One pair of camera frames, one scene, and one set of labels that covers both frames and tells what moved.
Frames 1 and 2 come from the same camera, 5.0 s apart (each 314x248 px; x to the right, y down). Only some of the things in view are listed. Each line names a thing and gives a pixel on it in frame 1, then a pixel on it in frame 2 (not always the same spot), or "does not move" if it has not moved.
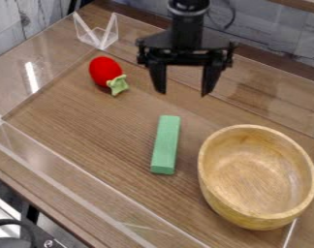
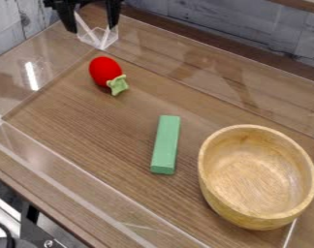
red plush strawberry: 105,72 does not move
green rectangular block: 167,145 does not move
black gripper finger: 212,72 → 113,12
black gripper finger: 159,73 → 67,13
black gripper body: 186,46 → 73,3
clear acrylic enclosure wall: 218,169 does not move
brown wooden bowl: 258,175 does not move
